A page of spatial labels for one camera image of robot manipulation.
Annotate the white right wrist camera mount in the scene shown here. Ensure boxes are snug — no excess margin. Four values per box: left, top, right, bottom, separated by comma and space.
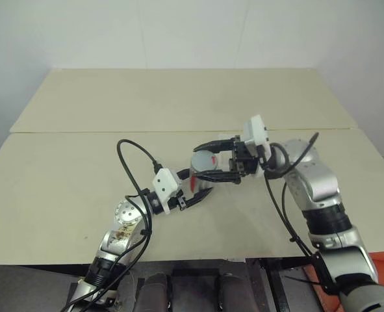
242, 114, 272, 161

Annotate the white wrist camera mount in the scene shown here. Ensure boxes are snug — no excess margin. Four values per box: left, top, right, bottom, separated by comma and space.
242, 114, 272, 161
151, 167, 184, 216

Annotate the grey round jar lid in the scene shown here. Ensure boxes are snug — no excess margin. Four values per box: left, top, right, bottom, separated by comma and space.
190, 150, 222, 172

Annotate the dark rounded shape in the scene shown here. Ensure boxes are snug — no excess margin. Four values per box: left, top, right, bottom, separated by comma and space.
215, 270, 248, 312

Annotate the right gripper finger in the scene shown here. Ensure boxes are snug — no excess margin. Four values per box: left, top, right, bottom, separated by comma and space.
192, 137, 237, 154
194, 170, 240, 185

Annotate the silver jar with red label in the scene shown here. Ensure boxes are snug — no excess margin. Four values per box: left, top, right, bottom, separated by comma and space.
187, 166, 214, 196

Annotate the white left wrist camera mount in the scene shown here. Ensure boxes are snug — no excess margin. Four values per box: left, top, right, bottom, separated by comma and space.
151, 167, 184, 216

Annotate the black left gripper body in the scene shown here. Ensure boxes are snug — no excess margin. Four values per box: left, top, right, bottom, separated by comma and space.
170, 189, 193, 212

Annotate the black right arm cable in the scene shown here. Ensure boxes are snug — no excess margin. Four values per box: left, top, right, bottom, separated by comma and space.
259, 131, 339, 296

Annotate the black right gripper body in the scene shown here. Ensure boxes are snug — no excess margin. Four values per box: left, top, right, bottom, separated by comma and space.
227, 137, 261, 186

